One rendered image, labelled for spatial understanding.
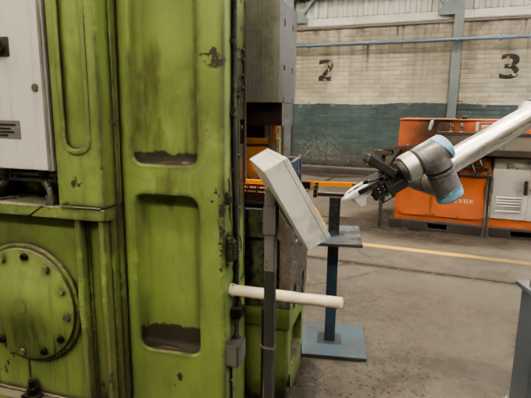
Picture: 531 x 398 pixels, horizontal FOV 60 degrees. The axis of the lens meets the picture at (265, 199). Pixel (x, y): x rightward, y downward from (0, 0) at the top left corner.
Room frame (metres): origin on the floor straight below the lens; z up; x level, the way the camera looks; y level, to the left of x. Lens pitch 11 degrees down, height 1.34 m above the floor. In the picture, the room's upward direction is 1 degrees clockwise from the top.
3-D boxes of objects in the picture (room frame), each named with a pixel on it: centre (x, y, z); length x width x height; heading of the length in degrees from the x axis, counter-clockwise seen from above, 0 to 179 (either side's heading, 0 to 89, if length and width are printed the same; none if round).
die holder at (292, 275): (2.17, 0.10, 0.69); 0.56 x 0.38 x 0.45; 74
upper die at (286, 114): (2.11, 0.11, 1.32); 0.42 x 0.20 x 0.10; 74
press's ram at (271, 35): (2.15, 0.10, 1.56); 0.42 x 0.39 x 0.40; 74
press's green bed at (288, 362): (2.17, 0.10, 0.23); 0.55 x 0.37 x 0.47; 74
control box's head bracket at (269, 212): (1.51, -0.05, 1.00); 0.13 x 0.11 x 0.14; 164
